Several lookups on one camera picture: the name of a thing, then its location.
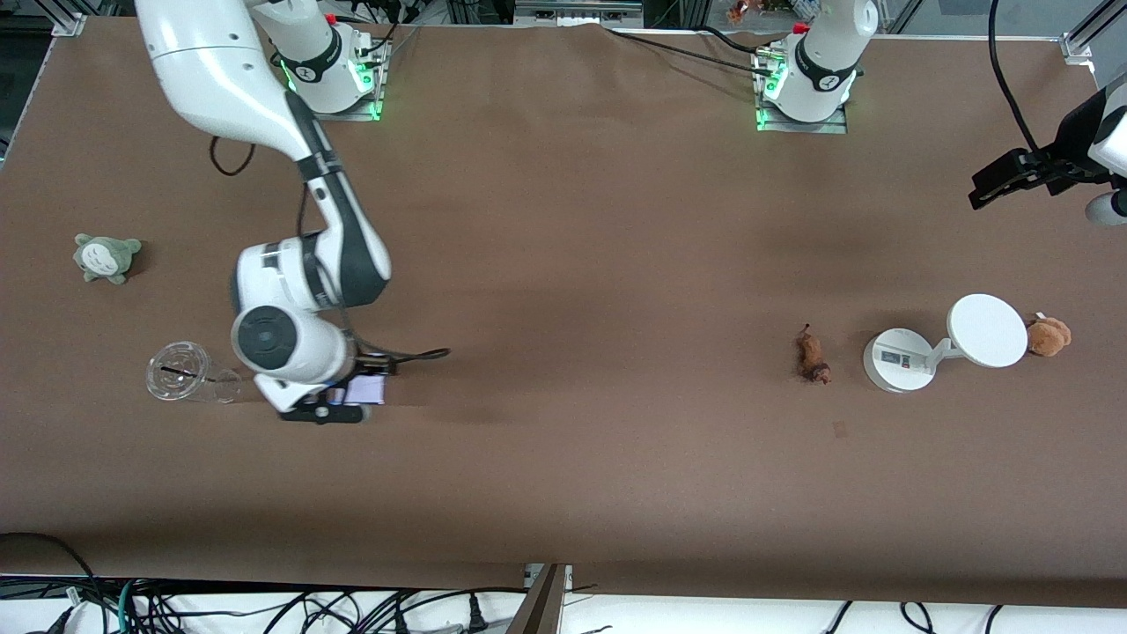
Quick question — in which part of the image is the green grey plush toy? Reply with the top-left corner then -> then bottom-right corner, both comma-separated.
73,233 -> 144,285

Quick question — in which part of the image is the brown lion statue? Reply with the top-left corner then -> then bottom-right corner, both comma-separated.
797,324 -> 832,385

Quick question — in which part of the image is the aluminium profile beam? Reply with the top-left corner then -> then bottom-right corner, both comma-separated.
506,564 -> 573,634

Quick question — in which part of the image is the brown plush toy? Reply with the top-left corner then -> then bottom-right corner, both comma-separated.
1026,313 -> 1072,358

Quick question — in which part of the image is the black floor cable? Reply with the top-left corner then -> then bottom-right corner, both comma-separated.
0,532 -> 93,600

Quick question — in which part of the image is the clear plastic cup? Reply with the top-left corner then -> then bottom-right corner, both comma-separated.
145,342 -> 243,404

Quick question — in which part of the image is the white round desk lamp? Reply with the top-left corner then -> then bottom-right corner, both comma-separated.
863,293 -> 1029,394

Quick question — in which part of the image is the black cable across table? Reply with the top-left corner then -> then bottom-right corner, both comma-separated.
608,26 -> 776,78

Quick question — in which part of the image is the grey metal device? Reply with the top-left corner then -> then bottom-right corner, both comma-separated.
513,0 -> 645,27

